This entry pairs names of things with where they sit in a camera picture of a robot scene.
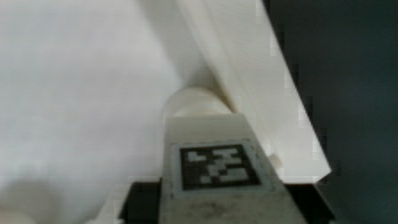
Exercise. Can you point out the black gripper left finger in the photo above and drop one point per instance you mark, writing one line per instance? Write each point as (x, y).
(133, 203)

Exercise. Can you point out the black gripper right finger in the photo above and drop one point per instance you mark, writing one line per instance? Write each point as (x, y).
(312, 204)

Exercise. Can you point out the white table leg with tag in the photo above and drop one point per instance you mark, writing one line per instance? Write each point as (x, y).
(221, 186)

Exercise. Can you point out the white square tabletop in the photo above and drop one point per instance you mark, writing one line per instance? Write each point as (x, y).
(101, 56)

